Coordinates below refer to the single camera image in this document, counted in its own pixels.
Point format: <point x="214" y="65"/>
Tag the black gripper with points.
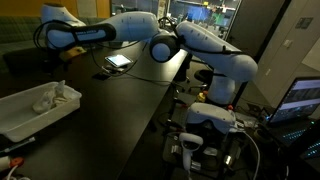
<point x="54" y="59"/>

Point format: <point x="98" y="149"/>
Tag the white terry towel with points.
<point x="51" y="99"/>

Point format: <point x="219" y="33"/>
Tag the white cup with cord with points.
<point x="8" y="166"/>

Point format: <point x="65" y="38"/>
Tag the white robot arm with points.
<point x="230" y="64"/>

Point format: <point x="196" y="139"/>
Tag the green plaid sofa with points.
<point x="24" y="42"/>

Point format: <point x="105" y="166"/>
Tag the white plastic bin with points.
<point x="24" y="113"/>

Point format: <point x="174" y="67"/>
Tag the tablet on table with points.
<point x="118" y="60"/>

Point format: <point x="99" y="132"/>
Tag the white VR controller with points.
<point x="189" y="143"/>

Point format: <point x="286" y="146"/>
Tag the white VR headset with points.
<point x="221" y="118"/>

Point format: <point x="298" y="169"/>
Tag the open laptop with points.
<point x="290" y="118"/>

